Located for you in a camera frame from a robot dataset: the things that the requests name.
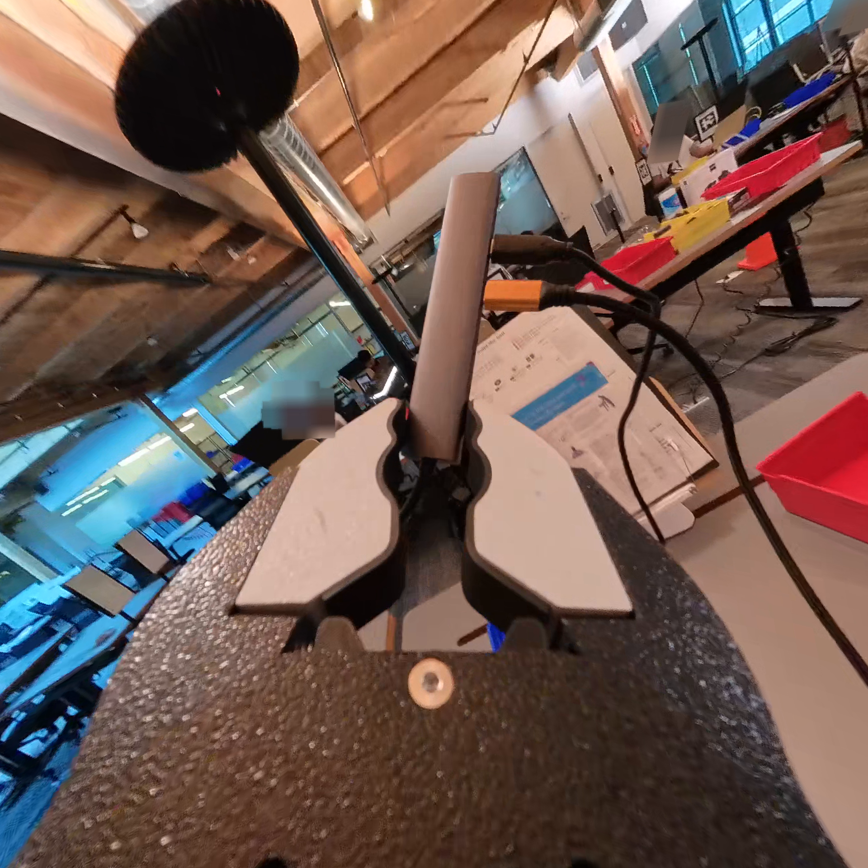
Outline silver air duct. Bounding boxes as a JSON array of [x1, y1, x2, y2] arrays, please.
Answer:
[[261, 115, 375, 248]]

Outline white cardboard box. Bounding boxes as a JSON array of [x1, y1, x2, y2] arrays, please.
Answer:
[[678, 146, 740, 204]]

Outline grey desk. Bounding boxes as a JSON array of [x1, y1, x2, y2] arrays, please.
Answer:
[[661, 353, 868, 868]]

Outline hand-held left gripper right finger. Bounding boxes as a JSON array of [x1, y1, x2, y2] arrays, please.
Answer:
[[461, 399, 635, 653]]

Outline long wooden table black legs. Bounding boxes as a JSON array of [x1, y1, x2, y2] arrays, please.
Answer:
[[590, 139, 863, 313]]

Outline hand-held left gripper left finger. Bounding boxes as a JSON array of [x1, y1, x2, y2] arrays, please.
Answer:
[[232, 397, 409, 652]]

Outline black cable with orange plug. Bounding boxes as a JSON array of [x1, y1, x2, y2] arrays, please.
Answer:
[[483, 279, 868, 679]]

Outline black round disc on pole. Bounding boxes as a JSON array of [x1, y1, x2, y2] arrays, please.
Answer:
[[114, 0, 418, 387]]

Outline grey USB hub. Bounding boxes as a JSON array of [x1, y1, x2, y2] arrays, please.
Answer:
[[409, 171, 503, 465]]

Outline large wall screen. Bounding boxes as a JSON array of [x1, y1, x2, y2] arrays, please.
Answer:
[[495, 146, 565, 240]]

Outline white stand base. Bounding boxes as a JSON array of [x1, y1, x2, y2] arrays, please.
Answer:
[[634, 483, 697, 541]]

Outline red plastic bin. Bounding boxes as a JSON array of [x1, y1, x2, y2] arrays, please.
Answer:
[[756, 392, 868, 545], [600, 237, 679, 286], [700, 132, 825, 202]]

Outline orange traffic cone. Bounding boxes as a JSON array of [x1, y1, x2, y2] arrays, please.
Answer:
[[738, 232, 779, 271]]

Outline yellow plastic bin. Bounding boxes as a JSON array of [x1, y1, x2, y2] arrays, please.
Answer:
[[644, 198, 733, 253]]

